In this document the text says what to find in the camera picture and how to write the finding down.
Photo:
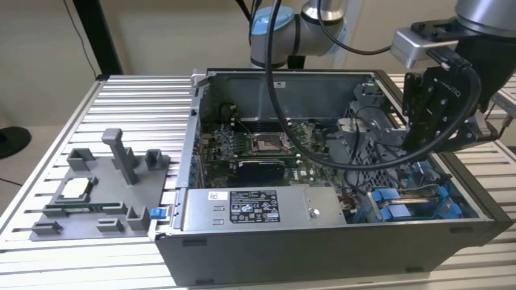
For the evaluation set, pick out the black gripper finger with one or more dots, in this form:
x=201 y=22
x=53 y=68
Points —
x=427 y=127
x=475 y=133

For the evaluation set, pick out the hard disk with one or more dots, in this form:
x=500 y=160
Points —
x=396 y=213
x=383 y=194

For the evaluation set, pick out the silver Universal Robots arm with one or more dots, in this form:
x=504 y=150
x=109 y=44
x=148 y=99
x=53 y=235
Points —
x=273 y=39

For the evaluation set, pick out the grey metal disk bay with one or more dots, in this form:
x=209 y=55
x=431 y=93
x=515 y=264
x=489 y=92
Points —
x=364 y=142

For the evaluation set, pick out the green motherboard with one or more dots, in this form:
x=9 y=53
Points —
x=309 y=172

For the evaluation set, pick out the CPU socket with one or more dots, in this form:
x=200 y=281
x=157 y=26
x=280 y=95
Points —
x=265 y=145

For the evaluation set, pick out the silver power supply unit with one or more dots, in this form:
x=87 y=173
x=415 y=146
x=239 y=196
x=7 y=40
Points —
x=293 y=208

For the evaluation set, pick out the black graphics card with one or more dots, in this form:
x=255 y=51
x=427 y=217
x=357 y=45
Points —
x=257 y=170

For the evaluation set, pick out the open black PC case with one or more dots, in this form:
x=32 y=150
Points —
x=281 y=256

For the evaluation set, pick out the blue case latch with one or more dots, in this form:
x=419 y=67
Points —
x=157 y=213

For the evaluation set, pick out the grey parts rack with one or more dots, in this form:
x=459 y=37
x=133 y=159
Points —
x=104 y=196

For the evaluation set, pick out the green RAM stick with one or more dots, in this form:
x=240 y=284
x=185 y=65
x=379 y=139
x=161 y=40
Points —
x=92 y=207

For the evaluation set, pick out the silver CPU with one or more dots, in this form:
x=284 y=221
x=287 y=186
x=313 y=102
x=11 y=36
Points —
x=76 y=188

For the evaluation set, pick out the black round base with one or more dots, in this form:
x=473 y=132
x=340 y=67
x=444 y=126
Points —
x=12 y=142

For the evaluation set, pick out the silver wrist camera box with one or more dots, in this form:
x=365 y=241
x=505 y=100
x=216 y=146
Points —
x=411 y=45

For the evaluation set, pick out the black frame post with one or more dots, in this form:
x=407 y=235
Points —
x=96 y=36

